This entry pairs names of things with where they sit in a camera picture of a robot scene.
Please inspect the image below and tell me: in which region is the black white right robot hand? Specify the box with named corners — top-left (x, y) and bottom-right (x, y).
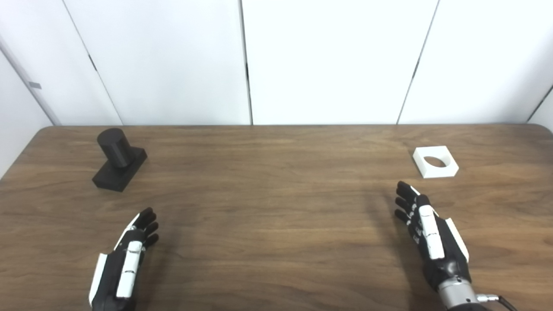
top-left (394, 181), bottom-right (471, 289)

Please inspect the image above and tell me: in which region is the white square piece with hole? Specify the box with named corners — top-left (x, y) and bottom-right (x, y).
top-left (412, 146), bottom-right (459, 179)

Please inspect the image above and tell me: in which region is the black peg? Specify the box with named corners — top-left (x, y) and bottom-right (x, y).
top-left (92, 127), bottom-right (148, 192)

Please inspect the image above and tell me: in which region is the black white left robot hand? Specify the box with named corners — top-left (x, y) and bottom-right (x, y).
top-left (89, 207), bottom-right (159, 311)

